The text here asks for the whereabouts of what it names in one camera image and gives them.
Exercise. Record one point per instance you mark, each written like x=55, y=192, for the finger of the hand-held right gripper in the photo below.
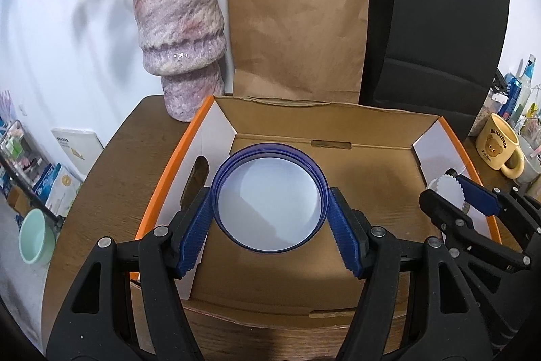
x=477, y=196
x=443, y=213

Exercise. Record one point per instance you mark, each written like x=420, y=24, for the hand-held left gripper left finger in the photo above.
x=195, y=236

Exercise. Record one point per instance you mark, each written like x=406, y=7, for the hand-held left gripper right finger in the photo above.
x=343, y=236

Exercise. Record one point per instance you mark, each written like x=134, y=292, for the white scalloped cap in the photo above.
x=443, y=187

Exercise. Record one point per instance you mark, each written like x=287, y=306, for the orange cardboard box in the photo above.
x=372, y=175

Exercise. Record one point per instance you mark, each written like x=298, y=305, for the blue round container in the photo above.
x=270, y=204

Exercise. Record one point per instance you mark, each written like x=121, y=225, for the yellow bear mug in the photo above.
x=492, y=145

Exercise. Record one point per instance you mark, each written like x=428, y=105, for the grey cup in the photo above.
x=530, y=170

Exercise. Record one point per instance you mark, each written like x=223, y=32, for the glass jar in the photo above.
x=486, y=107

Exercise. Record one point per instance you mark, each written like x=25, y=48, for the clear bottle with blue cap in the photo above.
x=528, y=86

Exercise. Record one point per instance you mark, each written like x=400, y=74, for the blue and white carton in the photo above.
x=50, y=185

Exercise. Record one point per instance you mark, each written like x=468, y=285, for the mint green bowl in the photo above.
x=36, y=236

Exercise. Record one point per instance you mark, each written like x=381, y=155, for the black paper bag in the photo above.
x=439, y=27

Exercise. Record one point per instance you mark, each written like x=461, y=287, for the purple textured vase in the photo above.
x=177, y=27

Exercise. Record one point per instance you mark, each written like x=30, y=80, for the brown paper bag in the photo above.
x=296, y=27

